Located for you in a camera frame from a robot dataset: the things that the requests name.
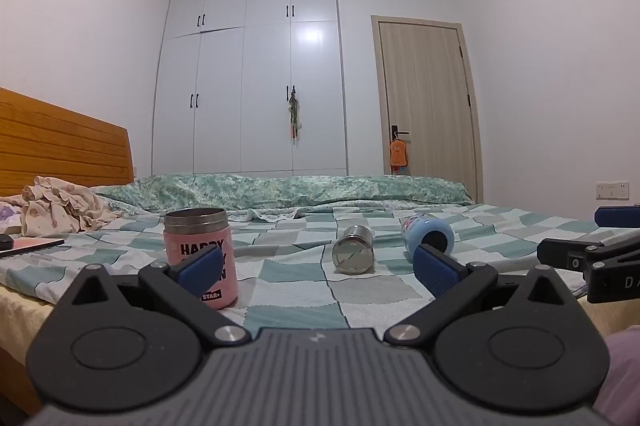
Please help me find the light wooden door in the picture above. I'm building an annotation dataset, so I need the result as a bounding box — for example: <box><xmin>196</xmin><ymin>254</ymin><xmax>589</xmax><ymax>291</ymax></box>
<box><xmin>370</xmin><ymin>14</ymin><xmax>485</xmax><ymax>205</ymax></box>

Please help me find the crumpled beige floral cloth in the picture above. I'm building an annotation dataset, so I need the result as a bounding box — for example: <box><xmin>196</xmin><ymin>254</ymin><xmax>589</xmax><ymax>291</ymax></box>
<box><xmin>0</xmin><ymin>175</ymin><xmax>123</xmax><ymax>237</ymax></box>

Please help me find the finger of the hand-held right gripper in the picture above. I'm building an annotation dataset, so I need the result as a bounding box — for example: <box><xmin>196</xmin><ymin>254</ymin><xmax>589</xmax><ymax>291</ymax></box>
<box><xmin>537</xmin><ymin>229</ymin><xmax>640</xmax><ymax>271</ymax></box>
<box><xmin>594</xmin><ymin>205</ymin><xmax>640</xmax><ymax>228</ymax></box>

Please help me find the green hanging ornament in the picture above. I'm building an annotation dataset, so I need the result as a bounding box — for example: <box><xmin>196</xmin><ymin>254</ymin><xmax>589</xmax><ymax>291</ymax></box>
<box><xmin>287</xmin><ymin>89</ymin><xmax>303</xmax><ymax>139</ymax></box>

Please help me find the green floral quilt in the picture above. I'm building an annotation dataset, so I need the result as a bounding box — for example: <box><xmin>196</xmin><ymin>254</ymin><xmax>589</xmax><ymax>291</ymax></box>
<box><xmin>91</xmin><ymin>173</ymin><xmax>473</xmax><ymax>212</ymax></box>

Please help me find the white wardrobe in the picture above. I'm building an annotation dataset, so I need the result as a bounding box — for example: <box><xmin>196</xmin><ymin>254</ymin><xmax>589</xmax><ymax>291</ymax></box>
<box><xmin>151</xmin><ymin>0</ymin><xmax>349</xmax><ymax>177</ymax></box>

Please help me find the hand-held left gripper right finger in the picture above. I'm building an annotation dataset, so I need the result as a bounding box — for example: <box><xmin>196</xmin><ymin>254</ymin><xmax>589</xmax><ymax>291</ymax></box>
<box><xmin>382</xmin><ymin>244</ymin><xmax>577</xmax><ymax>348</ymax></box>

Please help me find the pink steel-rimmed cup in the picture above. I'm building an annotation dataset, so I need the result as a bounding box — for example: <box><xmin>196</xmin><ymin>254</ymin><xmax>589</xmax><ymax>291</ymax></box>
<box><xmin>163</xmin><ymin>207</ymin><xmax>239</xmax><ymax>311</ymax></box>

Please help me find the person's pink clothing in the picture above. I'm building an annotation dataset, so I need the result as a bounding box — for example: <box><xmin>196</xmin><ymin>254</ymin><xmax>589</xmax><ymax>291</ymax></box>
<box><xmin>595</xmin><ymin>325</ymin><xmax>640</xmax><ymax>426</ymax></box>

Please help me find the stainless steel cup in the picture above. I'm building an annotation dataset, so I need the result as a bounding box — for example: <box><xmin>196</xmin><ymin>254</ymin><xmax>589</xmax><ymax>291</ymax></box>
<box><xmin>332</xmin><ymin>224</ymin><xmax>375</xmax><ymax>276</ymax></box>

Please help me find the wooden bed frame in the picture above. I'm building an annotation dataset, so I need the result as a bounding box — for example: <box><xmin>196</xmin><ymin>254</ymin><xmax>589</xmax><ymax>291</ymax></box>
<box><xmin>0</xmin><ymin>87</ymin><xmax>135</xmax><ymax>418</ymax></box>

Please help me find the orange hanging plush toy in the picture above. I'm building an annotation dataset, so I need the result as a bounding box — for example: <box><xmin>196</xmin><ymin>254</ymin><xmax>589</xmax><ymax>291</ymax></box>
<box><xmin>389</xmin><ymin>132</ymin><xmax>410</xmax><ymax>169</ymax></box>

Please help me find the checkered green bed sheet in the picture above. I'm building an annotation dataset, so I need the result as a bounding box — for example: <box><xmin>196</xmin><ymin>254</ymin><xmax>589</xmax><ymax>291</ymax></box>
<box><xmin>0</xmin><ymin>202</ymin><xmax>640</xmax><ymax>332</ymax></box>

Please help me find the purple printed cloth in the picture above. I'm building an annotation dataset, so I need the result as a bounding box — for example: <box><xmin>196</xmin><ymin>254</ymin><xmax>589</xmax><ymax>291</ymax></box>
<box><xmin>0</xmin><ymin>201</ymin><xmax>25</xmax><ymax>237</ymax></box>

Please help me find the pink flat tablet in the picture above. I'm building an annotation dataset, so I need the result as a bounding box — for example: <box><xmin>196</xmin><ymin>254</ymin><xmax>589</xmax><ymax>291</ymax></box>
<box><xmin>0</xmin><ymin>237</ymin><xmax>66</xmax><ymax>258</ymax></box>

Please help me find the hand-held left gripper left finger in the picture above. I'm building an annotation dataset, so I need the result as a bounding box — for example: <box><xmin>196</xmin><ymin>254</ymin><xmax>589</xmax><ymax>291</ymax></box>
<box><xmin>59</xmin><ymin>242</ymin><xmax>252</xmax><ymax>348</ymax></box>

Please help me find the yellow wall socket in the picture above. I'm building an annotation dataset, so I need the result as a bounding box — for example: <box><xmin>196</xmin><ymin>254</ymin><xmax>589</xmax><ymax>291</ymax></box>
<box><xmin>595</xmin><ymin>180</ymin><xmax>631</xmax><ymax>200</ymax></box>

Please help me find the yellow mattress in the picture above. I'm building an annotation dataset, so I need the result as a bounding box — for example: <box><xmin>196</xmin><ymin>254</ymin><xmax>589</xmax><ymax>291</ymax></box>
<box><xmin>0</xmin><ymin>281</ymin><xmax>68</xmax><ymax>359</ymax></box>

